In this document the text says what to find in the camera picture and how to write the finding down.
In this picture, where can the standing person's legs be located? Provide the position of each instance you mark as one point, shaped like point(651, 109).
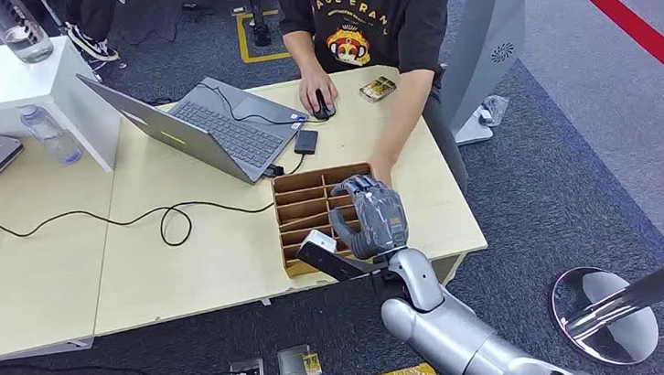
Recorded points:
point(91, 20)

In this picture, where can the black computer mouse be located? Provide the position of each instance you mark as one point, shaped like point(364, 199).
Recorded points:
point(324, 114)

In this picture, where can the grey laptop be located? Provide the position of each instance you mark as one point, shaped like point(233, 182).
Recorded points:
point(229, 129)

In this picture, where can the wooden card organizer box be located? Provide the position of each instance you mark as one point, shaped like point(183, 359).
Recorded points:
point(303, 201)

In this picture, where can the person's right forearm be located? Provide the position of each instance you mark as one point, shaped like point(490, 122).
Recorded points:
point(302, 52)

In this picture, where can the person's right hand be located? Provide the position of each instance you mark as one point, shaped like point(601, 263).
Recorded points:
point(313, 84)

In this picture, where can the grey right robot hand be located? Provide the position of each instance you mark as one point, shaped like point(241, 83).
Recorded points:
point(379, 218)

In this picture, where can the clear plastic water bottle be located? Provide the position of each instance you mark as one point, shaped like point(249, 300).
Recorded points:
point(53, 137)

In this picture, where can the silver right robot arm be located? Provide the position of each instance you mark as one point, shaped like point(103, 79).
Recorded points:
point(443, 333)

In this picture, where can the person's left hand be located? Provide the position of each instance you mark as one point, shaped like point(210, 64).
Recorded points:
point(381, 170)

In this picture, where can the tall clear glass bottle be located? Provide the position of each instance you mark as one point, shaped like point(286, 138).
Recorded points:
point(18, 30)

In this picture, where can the grey kiosk stand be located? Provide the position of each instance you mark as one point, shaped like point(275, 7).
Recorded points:
point(487, 31)

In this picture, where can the black floor stand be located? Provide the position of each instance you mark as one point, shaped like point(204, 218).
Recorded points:
point(258, 17)

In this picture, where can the person's left forearm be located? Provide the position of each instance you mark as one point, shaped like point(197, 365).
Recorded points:
point(407, 112)

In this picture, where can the white desk shelf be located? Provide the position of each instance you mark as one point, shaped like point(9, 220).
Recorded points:
point(5, 77)

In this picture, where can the chrome stanchion post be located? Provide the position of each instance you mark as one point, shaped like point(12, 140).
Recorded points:
point(608, 336)

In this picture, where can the small black hub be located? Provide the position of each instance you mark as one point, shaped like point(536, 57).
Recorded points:
point(306, 142)

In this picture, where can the clear plastic bag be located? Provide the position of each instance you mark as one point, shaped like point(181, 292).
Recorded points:
point(495, 108)

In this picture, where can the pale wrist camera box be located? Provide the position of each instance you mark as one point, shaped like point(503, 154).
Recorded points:
point(330, 260)

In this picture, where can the person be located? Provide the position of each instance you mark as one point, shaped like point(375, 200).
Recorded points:
point(369, 0)

